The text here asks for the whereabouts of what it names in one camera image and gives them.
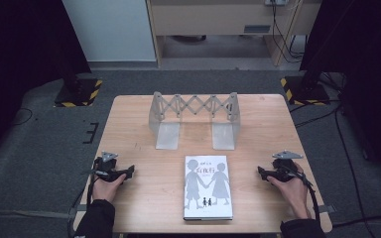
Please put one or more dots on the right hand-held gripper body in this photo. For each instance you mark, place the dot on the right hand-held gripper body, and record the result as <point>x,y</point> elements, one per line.
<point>284,168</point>

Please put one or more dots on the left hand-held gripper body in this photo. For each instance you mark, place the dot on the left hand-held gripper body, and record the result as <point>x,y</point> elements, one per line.
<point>105,167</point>

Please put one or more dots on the expandable metal book rack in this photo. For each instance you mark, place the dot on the expandable metal book rack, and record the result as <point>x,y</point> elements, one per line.
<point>167,132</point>

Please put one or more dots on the grey and white book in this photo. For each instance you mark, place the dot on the grey and white book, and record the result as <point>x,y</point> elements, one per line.
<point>207,188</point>

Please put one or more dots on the person's left hand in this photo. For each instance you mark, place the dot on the person's left hand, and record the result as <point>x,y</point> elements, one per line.
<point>104,190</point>

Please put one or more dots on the person's right hand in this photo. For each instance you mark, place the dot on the person's right hand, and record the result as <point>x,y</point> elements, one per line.
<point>294,196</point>

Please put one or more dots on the grey tape piece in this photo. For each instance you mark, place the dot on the grey tape piece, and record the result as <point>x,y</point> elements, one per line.
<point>327,209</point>
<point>79,208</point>

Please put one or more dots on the black stand base striped edge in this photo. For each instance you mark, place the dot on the black stand base striped edge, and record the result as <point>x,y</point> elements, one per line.
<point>79,94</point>
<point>306,92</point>

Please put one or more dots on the grey floor tape strip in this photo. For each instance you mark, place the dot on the grey floor tape strip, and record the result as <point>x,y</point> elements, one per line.
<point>23,214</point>

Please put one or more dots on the white panel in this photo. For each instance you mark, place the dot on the white panel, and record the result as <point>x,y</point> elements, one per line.
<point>112,29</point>

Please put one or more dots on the dark curtain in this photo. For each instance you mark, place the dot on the dark curtain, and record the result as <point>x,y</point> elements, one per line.
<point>20,49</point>
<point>360,39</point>

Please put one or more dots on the light wooden desk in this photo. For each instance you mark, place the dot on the light wooden desk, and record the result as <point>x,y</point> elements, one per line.
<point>211,20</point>

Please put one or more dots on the white power strip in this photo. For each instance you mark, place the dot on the white power strip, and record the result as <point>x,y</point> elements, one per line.
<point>275,2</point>

